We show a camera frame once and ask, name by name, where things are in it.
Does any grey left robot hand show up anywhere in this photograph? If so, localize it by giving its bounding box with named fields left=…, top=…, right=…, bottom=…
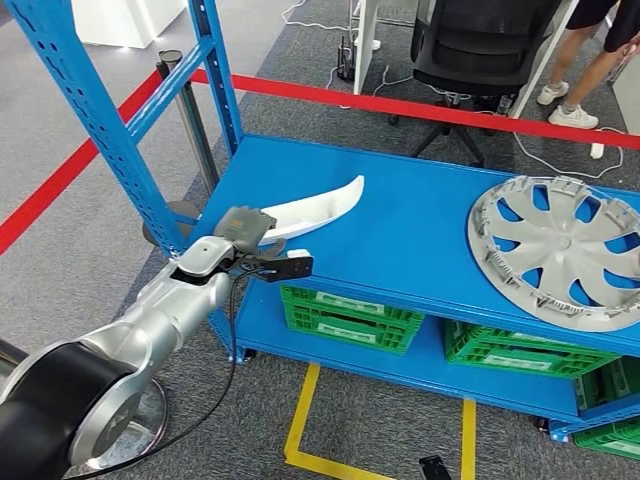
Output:
left=214, top=206, right=287, bottom=261

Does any white plastic part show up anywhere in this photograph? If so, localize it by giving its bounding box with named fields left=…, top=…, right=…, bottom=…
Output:
left=257, top=174, right=365, bottom=248

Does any blue metal shelf rack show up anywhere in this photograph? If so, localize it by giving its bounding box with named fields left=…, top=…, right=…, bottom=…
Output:
left=5, top=0, right=640, bottom=444

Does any green plastic crate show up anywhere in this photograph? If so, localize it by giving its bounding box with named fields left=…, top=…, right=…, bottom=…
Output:
left=572, top=357, right=640, bottom=463
left=279, top=284, right=426, bottom=357
left=445, top=319, right=621, bottom=381

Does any black pole with round base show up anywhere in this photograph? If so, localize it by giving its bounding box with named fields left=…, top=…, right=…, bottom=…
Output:
left=142, top=200, right=201, bottom=248

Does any black floor device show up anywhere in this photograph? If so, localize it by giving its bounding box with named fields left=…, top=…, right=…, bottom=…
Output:
left=337, top=36, right=356, bottom=84

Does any red barrier belt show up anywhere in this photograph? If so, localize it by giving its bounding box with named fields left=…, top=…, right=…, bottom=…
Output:
left=0, top=69, right=166, bottom=258
left=191, top=69, right=640, bottom=154

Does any white plinth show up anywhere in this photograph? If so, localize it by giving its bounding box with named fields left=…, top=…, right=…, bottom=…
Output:
left=69, top=0, right=189, bottom=50

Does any black office chair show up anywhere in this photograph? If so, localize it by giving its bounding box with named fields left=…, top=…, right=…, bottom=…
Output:
left=387, top=0, right=564, bottom=168

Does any silver wheel hubcap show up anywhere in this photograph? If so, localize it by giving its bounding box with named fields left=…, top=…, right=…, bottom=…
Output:
left=467, top=175, right=640, bottom=334

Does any person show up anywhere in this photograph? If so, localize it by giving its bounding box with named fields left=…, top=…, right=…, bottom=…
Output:
left=537, top=0, right=640, bottom=130

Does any white furniture panel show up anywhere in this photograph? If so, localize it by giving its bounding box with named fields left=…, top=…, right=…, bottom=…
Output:
left=611, top=59, right=640, bottom=137

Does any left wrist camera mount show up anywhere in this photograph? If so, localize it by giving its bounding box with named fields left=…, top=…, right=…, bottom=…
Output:
left=239, top=248, right=315, bottom=284

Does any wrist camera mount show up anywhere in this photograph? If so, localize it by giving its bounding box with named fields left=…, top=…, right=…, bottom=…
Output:
left=419, top=455, right=451, bottom=480
left=239, top=248, right=315, bottom=284

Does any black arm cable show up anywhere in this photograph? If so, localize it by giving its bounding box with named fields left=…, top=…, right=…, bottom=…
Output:
left=65, top=268, right=266, bottom=480

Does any white cable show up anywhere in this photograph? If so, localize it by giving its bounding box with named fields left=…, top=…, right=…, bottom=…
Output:
left=512, top=127, right=624, bottom=181
left=281, top=0, right=353, bottom=34
left=325, top=64, right=414, bottom=111

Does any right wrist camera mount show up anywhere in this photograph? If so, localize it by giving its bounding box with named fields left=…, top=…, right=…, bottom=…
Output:
left=419, top=455, right=451, bottom=480

